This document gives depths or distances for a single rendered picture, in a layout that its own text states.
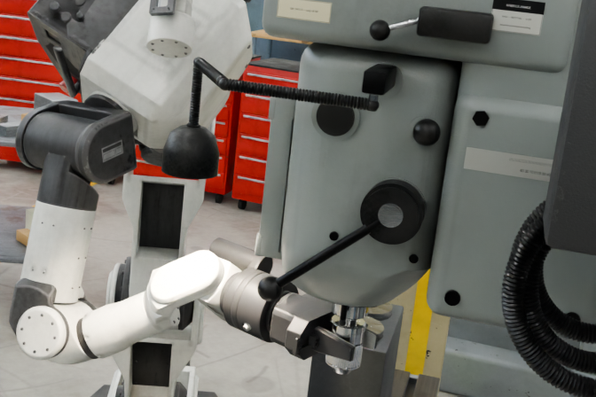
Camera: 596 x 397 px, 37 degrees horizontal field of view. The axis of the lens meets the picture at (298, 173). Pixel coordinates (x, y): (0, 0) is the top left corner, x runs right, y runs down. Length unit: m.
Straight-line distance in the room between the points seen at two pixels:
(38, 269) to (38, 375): 2.41
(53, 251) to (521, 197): 0.71
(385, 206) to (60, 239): 0.56
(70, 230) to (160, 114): 0.22
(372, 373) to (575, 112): 0.84
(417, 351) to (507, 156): 2.12
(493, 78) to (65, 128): 0.67
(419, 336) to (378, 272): 1.99
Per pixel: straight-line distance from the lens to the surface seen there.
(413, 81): 1.00
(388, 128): 1.01
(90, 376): 3.78
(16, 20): 6.55
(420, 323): 3.02
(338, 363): 1.19
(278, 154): 1.12
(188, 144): 1.12
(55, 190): 1.37
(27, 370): 3.82
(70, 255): 1.38
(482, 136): 0.98
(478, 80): 0.98
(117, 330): 1.35
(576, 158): 0.73
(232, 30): 1.45
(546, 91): 0.98
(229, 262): 1.28
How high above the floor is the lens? 1.72
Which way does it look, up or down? 14 degrees down
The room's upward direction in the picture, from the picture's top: 6 degrees clockwise
